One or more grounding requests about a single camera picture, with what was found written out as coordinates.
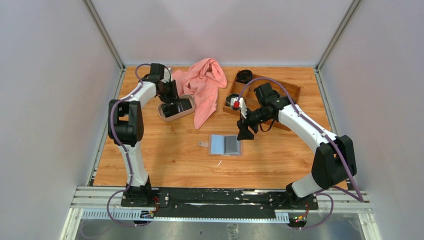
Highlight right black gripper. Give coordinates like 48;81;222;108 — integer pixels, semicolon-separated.
237;106;273;141

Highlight beige oval card tray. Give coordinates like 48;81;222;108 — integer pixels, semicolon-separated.
157;94;196;122

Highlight pink card holder wallet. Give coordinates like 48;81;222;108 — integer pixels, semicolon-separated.
197;134;243;156

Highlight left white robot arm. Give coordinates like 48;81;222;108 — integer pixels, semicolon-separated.
108;63;184;207

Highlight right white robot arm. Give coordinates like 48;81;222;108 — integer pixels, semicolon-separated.
229;83;357;209

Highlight rolled belt front left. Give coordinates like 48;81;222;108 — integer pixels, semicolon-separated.
225;93;240;110

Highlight rolled belt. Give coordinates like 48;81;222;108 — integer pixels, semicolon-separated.
235;69;254;84
225;93;240;110

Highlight pink cloth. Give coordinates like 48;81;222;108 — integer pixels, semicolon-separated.
172;58;228;130

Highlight rolled belt back left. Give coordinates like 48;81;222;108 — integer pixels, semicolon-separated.
235;69;254;84

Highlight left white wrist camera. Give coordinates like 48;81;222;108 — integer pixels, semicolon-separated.
161;66;173;83

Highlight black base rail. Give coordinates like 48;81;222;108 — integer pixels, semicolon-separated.
120;187;318;220

